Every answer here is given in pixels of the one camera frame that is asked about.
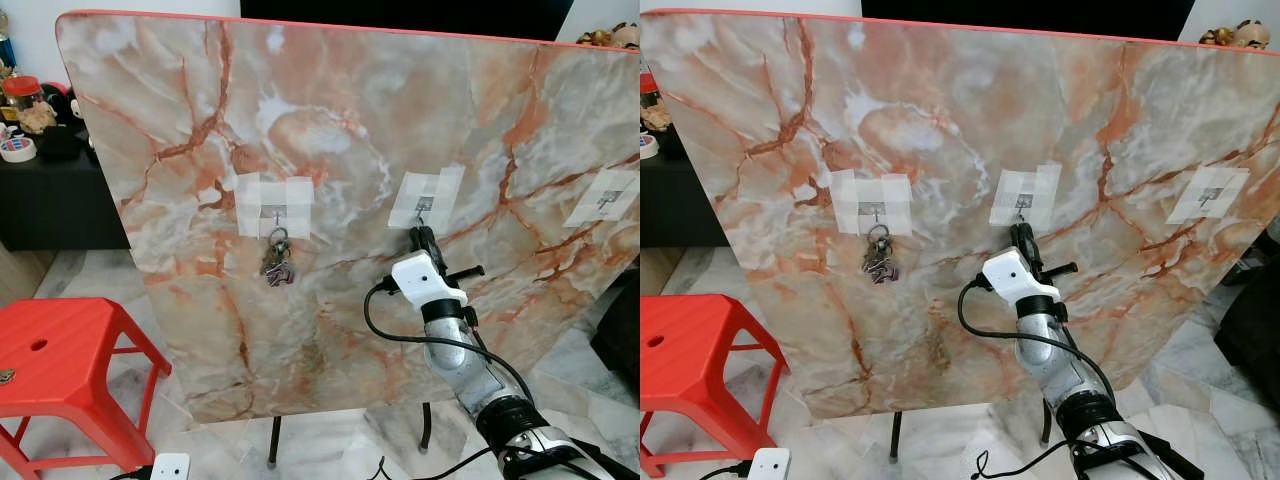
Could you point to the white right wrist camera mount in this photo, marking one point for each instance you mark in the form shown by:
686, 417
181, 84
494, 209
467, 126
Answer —
425, 280
1015, 277

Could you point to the silver key bunch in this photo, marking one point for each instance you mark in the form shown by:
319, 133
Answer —
277, 262
879, 258

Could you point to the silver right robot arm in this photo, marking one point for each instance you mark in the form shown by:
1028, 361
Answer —
1065, 360
470, 365

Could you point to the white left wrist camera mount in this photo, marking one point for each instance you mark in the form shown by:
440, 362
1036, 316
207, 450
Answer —
768, 465
170, 468

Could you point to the gold brown figurine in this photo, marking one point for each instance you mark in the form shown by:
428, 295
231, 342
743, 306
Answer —
1240, 35
610, 38

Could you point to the clear jar red lid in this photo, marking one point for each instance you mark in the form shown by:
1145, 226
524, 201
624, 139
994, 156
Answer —
22, 100
650, 100

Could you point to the black round plush toy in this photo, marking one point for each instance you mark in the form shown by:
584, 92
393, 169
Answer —
65, 105

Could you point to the red plastic stool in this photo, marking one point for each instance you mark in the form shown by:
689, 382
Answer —
700, 350
70, 355

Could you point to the white tape roll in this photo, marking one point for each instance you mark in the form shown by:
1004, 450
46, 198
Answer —
647, 146
12, 150

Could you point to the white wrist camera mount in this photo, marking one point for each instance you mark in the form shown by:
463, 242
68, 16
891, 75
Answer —
425, 280
170, 468
1015, 277
768, 465

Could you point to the blue ball trophy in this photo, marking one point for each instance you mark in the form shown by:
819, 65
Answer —
5, 52

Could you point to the black tv console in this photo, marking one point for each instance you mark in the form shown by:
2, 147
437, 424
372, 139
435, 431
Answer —
50, 205
680, 205

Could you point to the clear taped wall hook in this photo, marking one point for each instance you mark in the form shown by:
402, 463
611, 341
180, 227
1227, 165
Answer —
275, 205
605, 198
1025, 195
427, 198
872, 202
1208, 195

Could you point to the marble folding table red rim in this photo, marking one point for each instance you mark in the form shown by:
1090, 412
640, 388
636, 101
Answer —
400, 110
1000, 110

